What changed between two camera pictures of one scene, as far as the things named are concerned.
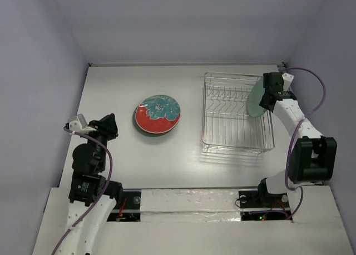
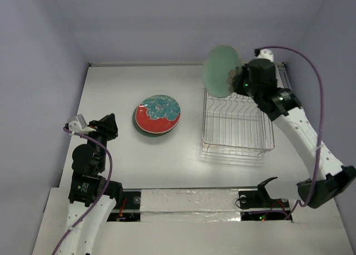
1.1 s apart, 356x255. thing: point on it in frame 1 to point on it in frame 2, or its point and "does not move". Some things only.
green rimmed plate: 255,99 to 218,63
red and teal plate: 158,114 does not move
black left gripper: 107,125 does not move
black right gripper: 270,92 to 240,81
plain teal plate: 144,132 does not move
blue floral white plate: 158,114 does not move
